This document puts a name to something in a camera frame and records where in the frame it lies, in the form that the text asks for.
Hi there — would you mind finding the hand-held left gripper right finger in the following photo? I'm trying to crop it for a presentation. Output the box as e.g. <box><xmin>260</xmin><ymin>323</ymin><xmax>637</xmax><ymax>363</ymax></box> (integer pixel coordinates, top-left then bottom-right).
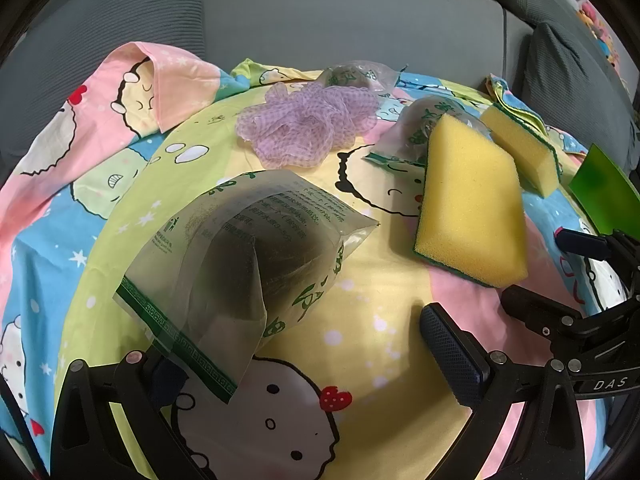
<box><xmin>419</xmin><ymin>302</ymin><xmax>588</xmax><ymax>480</ymax></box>

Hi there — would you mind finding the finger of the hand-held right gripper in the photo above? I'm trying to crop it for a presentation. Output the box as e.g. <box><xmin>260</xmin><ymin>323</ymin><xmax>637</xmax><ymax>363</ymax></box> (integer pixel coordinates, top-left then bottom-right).
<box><xmin>556</xmin><ymin>229</ymin><xmax>621</xmax><ymax>261</ymax></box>
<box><xmin>501</xmin><ymin>285</ymin><xmax>601</xmax><ymax>356</ymax></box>

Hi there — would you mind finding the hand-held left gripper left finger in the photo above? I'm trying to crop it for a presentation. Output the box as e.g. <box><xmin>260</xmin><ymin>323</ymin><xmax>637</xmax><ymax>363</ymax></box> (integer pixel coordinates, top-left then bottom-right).
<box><xmin>50</xmin><ymin>347</ymin><xmax>201</xmax><ymax>480</ymax></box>

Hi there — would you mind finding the green box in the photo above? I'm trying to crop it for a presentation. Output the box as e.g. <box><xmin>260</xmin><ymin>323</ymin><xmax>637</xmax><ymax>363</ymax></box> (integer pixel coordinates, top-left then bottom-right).
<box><xmin>567</xmin><ymin>142</ymin><xmax>640</xmax><ymax>236</ymax></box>

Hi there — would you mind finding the yellow green sponge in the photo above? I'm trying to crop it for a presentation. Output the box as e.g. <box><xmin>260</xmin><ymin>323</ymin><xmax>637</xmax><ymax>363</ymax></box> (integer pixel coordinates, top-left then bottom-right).
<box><xmin>411</xmin><ymin>112</ymin><xmax>530</xmax><ymax>288</ymax></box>
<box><xmin>479</xmin><ymin>104</ymin><xmax>562</xmax><ymax>198</ymax></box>

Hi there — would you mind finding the green print scrubber bag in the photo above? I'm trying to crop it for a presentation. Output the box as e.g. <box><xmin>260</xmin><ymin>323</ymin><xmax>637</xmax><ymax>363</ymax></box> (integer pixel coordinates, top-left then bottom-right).
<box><xmin>317</xmin><ymin>60</ymin><xmax>401</xmax><ymax>98</ymax></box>
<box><xmin>112</xmin><ymin>170</ymin><xmax>378</xmax><ymax>405</ymax></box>
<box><xmin>362</xmin><ymin>97</ymin><xmax>493</xmax><ymax>173</ymax></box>

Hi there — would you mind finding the purple mesh bath pouf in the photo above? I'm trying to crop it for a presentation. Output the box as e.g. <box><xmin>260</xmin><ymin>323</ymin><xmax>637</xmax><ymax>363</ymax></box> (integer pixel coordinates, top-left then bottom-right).
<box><xmin>235</xmin><ymin>82</ymin><xmax>379</xmax><ymax>170</ymax></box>

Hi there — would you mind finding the cartoon printed blanket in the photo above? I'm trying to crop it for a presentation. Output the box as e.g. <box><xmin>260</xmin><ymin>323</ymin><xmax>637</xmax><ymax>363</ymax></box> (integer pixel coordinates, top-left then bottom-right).
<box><xmin>0</xmin><ymin>40</ymin><xmax>626</xmax><ymax>480</ymax></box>

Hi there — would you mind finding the grey sofa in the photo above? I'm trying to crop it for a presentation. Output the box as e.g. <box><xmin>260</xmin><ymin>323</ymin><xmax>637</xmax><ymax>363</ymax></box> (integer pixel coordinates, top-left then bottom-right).
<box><xmin>0</xmin><ymin>0</ymin><xmax>640</xmax><ymax>186</ymax></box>

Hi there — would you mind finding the grey ribbed cushion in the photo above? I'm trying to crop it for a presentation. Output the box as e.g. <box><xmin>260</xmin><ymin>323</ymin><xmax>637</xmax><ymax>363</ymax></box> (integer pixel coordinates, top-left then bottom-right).
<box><xmin>20</xmin><ymin>0</ymin><xmax>208</xmax><ymax>126</ymax></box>

